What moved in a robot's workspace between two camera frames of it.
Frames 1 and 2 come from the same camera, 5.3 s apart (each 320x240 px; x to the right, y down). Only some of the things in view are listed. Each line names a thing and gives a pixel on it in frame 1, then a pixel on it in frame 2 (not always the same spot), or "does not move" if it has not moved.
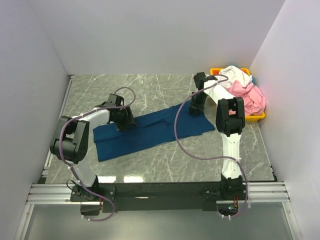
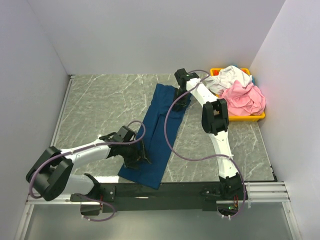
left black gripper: [129, 119] -> [138, 155]
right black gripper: [199, 108] -> [182, 104]
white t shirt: [234, 74] does not move
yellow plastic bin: [251, 118] does not move
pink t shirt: [254, 100] does not move
